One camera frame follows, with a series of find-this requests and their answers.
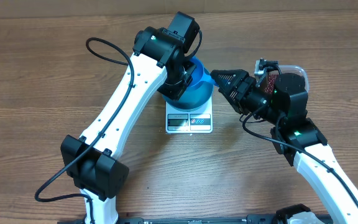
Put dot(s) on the blue plastic scoop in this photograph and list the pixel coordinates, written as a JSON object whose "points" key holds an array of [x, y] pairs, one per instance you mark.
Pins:
{"points": [[209, 79]]}

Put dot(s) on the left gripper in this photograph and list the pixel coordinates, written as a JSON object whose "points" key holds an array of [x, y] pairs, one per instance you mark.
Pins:
{"points": [[175, 93]]}

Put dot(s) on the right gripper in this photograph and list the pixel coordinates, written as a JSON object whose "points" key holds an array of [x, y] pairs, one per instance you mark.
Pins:
{"points": [[240, 75]]}

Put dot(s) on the red beans in container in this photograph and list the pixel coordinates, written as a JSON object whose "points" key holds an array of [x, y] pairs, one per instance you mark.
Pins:
{"points": [[270, 83]]}

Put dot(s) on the clear plastic container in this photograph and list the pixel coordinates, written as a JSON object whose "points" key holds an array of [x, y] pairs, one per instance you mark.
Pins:
{"points": [[291, 69]]}

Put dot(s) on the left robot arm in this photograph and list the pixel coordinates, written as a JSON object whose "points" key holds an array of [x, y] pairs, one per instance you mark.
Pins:
{"points": [[160, 62]]}

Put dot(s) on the teal blue bowl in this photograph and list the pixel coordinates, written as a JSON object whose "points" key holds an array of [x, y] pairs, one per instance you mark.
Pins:
{"points": [[198, 92]]}

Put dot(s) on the white digital kitchen scale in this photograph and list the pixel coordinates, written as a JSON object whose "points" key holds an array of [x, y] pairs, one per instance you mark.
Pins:
{"points": [[194, 121]]}

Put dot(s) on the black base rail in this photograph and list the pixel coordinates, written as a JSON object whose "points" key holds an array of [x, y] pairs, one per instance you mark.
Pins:
{"points": [[293, 214]]}

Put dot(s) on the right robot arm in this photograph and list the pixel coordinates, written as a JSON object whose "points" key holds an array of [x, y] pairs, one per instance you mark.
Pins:
{"points": [[280, 117]]}

